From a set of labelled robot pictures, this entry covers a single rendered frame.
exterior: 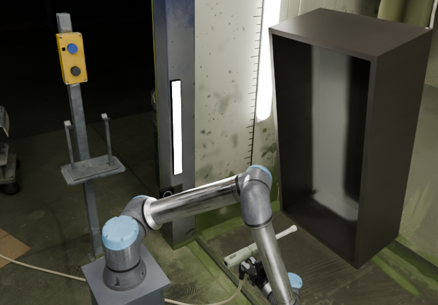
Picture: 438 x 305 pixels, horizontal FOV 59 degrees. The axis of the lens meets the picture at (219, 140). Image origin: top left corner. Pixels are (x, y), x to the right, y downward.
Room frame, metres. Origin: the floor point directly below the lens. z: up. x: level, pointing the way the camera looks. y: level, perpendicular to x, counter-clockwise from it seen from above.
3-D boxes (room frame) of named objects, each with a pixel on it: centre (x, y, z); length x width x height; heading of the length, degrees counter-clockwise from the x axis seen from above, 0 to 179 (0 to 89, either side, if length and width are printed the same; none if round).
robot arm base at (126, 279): (1.29, 0.41, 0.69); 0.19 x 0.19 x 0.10
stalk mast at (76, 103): (2.08, 0.82, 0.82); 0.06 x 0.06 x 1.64; 35
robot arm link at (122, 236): (1.30, 0.40, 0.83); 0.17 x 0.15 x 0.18; 169
